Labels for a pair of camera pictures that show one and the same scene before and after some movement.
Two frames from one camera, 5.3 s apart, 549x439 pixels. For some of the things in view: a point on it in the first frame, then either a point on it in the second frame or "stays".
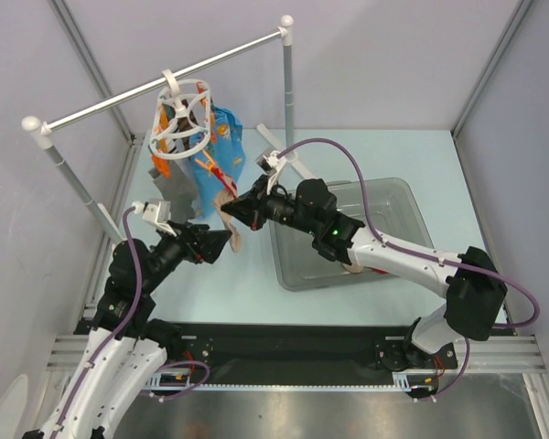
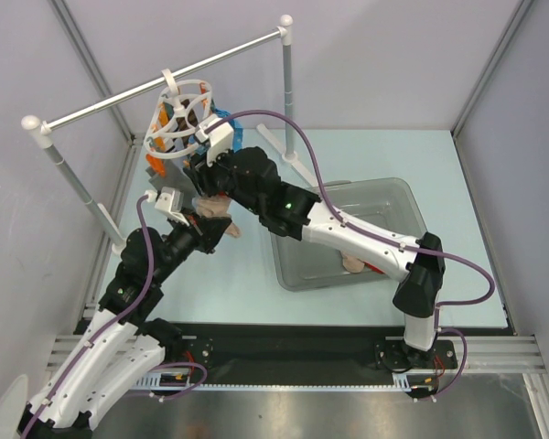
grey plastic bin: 298,267 stays
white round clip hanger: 181,128 stays
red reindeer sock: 358,269 stays
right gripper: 257,207 → 201,171
